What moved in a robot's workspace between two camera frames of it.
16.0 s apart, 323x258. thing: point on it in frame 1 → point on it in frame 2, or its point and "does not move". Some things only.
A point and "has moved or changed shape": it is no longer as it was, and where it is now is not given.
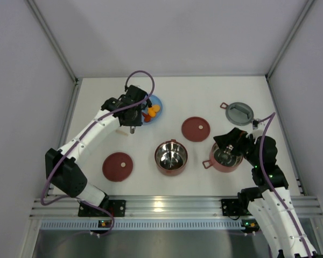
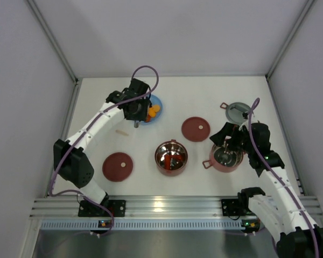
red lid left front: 117,166 does not move
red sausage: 147,117 has moved or changed shape
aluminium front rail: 160,207 does not move
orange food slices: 152,111 does not move
